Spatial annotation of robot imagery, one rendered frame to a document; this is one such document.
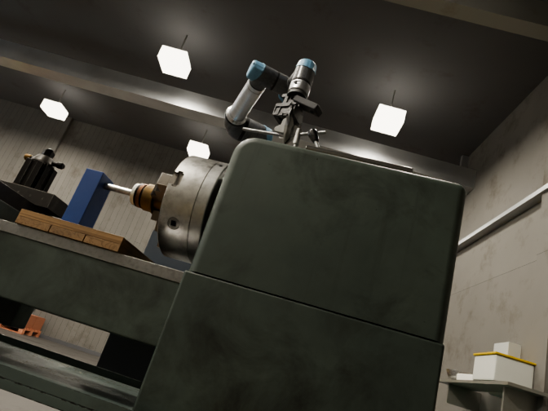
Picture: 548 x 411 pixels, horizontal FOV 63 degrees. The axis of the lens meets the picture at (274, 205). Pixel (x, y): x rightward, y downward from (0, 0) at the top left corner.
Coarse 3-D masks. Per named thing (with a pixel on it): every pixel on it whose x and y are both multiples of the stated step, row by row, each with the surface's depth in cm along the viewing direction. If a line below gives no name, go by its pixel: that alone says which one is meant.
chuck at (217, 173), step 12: (216, 168) 124; (204, 180) 120; (216, 180) 120; (204, 192) 118; (216, 192) 122; (204, 204) 117; (192, 216) 117; (204, 216) 117; (192, 228) 117; (204, 228) 119; (192, 240) 118; (192, 252) 121
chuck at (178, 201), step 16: (192, 160) 126; (208, 160) 129; (192, 176) 120; (176, 192) 118; (192, 192) 118; (176, 208) 118; (192, 208) 117; (160, 224) 119; (160, 240) 122; (176, 240) 120; (176, 256) 126
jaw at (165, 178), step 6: (162, 174) 124; (174, 174) 122; (180, 174) 122; (162, 180) 122; (168, 180) 122; (174, 180) 121; (180, 180) 121; (156, 186) 130; (162, 186) 122; (174, 186) 120; (156, 192) 127; (162, 192) 126; (156, 198) 130; (162, 198) 129
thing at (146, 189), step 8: (144, 184) 135; (152, 184) 135; (136, 192) 133; (144, 192) 132; (136, 200) 133; (144, 200) 132; (152, 200) 132; (144, 208) 133; (152, 208) 133; (160, 208) 133
